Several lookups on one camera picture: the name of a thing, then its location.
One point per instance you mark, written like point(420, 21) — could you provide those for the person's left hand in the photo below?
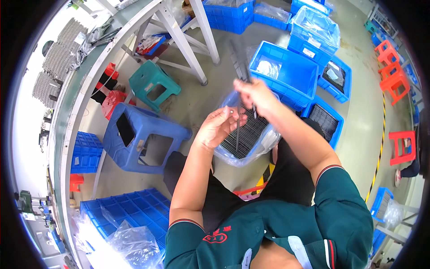
point(215, 129)

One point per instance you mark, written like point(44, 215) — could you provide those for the person's right hand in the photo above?
point(260, 97)

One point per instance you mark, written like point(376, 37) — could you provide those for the person's right fingers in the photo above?
point(244, 90)

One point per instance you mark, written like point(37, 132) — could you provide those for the bundle of black strips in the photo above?
point(241, 64)

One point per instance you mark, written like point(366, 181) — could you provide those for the thin black strip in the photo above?
point(237, 138)

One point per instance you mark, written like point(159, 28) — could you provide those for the bag-lined blue crate of strips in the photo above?
point(250, 141)

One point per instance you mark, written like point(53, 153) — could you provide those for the large blue crate with bag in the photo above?
point(295, 77)

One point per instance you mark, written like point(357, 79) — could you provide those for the blue crate with clear film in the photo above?
point(228, 16)
point(272, 18)
point(310, 5)

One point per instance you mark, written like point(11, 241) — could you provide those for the blue crate of black strips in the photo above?
point(324, 121)

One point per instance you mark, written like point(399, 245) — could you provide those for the blue crate under clear bag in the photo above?
point(314, 33)

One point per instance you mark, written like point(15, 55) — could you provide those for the teal plastic stool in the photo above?
point(147, 75)

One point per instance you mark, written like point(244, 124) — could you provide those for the blue crate with black parts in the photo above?
point(344, 84)

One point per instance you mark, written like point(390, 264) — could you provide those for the red stool under person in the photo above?
point(248, 191)

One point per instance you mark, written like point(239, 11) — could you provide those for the blue tray of red-white items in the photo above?
point(151, 45)

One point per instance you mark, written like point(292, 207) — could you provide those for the person's legs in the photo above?
point(218, 201)

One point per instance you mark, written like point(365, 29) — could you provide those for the blue plastic stool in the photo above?
point(134, 148)

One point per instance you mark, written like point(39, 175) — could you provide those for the red plastic bag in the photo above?
point(112, 104)

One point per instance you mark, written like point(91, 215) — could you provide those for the small teal stool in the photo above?
point(370, 26)

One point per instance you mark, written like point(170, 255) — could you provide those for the red plastic stool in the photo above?
point(394, 82)
point(386, 52)
point(396, 149)

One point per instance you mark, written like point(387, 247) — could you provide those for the black hand tools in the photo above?
point(105, 37)

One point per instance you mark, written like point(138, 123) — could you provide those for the person's body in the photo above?
point(302, 228)

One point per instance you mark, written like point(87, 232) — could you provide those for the shelf with blue bins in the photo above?
point(383, 20)

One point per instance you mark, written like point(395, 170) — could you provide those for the upturned blue ribbed crate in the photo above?
point(134, 208)

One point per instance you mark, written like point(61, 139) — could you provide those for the grey cloth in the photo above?
point(89, 43)

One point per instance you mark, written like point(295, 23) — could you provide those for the green conveyor workbench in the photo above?
point(77, 87)

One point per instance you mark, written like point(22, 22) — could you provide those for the stack of upturned blue crates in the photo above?
point(85, 153)

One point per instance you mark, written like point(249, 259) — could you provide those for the blue crate with plastic bag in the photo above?
point(381, 203)

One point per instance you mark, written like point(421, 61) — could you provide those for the stack of grey mesh trays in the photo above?
point(57, 64)

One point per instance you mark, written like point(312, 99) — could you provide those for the crumpled clear plastic bag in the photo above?
point(134, 245)

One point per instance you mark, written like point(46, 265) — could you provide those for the small red stool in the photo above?
point(75, 181)

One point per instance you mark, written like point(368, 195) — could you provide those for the green bench machine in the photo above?
point(28, 203)

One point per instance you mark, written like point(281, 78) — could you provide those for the white metal table frame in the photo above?
point(181, 37)

